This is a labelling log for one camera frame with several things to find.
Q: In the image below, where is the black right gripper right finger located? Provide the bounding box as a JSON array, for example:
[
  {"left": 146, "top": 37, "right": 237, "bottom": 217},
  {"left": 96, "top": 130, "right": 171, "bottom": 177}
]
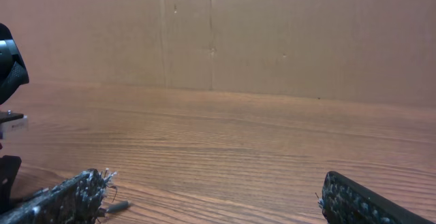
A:
[{"left": 318, "top": 171, "right": 432, "bottom": 224}]

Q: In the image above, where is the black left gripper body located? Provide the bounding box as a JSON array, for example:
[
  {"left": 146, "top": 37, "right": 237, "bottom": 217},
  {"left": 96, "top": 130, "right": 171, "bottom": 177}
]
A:
[{"left": 0, "top": 155, "right": 22, "bottom": 214}]

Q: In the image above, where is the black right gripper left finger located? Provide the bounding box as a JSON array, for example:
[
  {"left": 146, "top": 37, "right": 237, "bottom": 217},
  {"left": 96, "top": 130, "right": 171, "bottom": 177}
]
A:
[{"left": 1, "top": 169, "right": 117, "bottom": 224}]

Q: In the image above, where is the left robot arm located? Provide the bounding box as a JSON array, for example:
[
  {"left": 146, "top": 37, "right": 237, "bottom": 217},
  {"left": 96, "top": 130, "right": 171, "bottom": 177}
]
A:
[{"left": 1, "top": 23, "right": 29, "bottom": 214}]

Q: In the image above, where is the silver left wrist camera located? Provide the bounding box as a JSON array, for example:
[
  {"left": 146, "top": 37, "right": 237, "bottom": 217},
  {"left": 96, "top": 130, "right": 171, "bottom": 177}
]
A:
[{"left": 1, "top": 110, "right": 28, "bottom": 140}]

